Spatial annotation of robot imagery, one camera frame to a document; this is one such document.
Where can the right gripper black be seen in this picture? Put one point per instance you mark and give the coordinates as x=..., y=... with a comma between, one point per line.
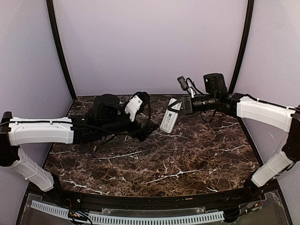
x=186, y=105

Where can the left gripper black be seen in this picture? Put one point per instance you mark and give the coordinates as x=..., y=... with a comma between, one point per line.
x=139, y=128

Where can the white remote control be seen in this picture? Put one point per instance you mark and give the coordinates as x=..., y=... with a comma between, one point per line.
x=170, y=117

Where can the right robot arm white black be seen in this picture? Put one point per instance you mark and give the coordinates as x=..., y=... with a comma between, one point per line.
x=247, y=107

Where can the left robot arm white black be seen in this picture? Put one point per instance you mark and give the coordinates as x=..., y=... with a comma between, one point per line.
x=16, y=131

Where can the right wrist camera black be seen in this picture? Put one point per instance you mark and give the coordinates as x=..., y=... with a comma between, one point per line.
x=215, y=83

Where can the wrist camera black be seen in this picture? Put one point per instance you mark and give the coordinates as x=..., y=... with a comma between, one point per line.
x=104, y=107
x=215, y=83

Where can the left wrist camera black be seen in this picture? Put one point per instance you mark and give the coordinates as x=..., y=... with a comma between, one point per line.
x=104, y=107

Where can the white slotted cable duct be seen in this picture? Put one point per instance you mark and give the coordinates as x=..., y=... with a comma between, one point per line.
x=131, y=217

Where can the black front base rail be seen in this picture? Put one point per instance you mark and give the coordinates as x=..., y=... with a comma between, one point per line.
x=226, y=200

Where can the right black frame post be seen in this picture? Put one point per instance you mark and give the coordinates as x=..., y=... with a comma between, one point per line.
x=243, y=44

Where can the black frame post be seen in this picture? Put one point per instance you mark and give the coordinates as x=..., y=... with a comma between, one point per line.
x=59, y=49
x=243, y=44

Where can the left black frame post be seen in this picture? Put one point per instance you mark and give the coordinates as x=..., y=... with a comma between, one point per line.
x=59, y=49

